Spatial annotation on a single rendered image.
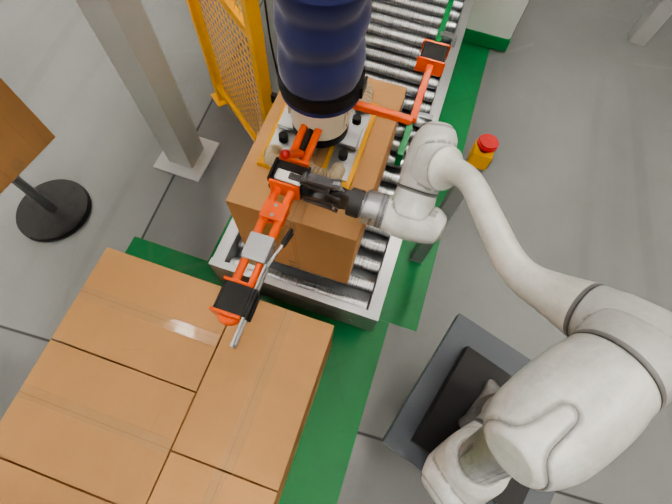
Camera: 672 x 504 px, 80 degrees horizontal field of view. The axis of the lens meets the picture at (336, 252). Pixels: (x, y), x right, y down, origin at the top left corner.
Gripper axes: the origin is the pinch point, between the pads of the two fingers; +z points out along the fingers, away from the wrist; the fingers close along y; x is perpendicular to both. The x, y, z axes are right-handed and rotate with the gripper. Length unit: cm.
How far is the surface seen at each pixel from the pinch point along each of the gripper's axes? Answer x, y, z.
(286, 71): 17.4, -18.8, 6.0
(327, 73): 17.2, -21.8, -4.2
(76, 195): 16, 117, 145
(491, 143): 46, 17, -52
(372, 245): 20, 66, -25
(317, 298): -11, 60, -12
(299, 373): -39, 66, -15
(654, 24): 270, 104, -166
